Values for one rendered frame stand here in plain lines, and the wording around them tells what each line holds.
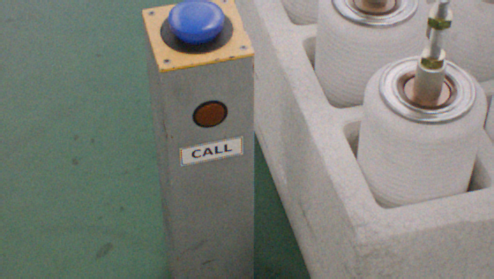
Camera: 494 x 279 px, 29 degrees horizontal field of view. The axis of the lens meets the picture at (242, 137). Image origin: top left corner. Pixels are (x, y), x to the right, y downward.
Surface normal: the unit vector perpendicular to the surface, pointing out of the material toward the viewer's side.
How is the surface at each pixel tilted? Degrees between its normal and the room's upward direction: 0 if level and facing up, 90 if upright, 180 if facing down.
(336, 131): 0
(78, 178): 0
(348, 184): 0
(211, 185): 90
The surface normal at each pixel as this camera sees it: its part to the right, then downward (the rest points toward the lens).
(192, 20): 0.00, -0.70
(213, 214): 0.25, 0.69
